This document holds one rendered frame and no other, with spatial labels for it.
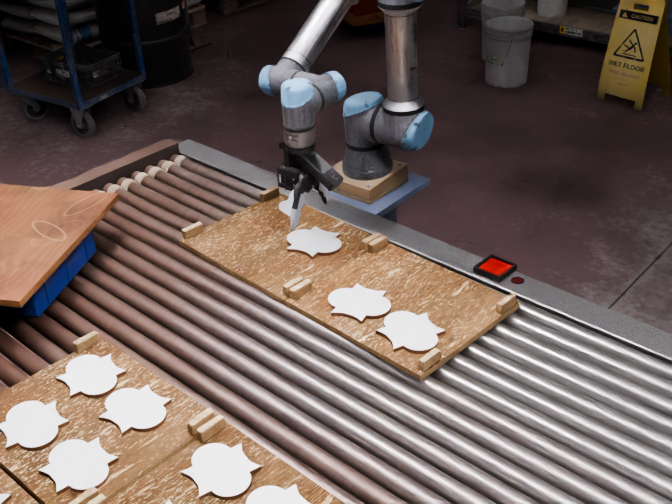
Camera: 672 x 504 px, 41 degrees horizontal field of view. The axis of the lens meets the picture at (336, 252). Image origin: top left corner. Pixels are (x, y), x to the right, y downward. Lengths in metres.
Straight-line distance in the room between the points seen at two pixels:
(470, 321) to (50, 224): 1.06
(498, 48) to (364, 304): 3.80
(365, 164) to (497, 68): 3.19
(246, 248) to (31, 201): 0.58
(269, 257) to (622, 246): 2.24
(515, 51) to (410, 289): 3.71
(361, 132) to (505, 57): 3.20
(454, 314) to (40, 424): 0.90
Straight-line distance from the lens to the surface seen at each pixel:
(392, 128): 2.52
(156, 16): 5.93
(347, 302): 2.07
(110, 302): 2.23
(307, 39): 2.32
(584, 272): 3.97
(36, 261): 2.21
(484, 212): 4.36
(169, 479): 1.71
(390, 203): 2.62
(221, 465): 1.71
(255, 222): 2.43
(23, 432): 1.88
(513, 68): 5.75
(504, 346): 2.00
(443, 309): 2.07
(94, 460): 1.77
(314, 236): 2.32
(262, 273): 2.21
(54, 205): 2.44
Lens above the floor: 2.13
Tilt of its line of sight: 32 degrees down
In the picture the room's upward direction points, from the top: 3 degrees counter-clockwise
